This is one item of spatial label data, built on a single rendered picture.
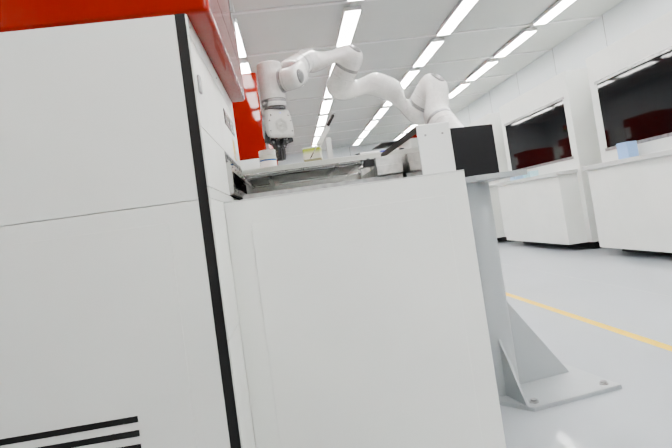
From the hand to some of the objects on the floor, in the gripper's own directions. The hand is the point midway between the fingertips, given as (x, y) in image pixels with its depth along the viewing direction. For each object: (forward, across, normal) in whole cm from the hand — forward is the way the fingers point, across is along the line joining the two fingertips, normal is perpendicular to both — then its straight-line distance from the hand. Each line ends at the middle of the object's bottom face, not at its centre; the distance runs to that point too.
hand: (280, 154), depth 171 cm
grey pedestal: (+98, -78, +25) cm, 128 cm away
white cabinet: (+98, -17, +4) cm, 100 cm away
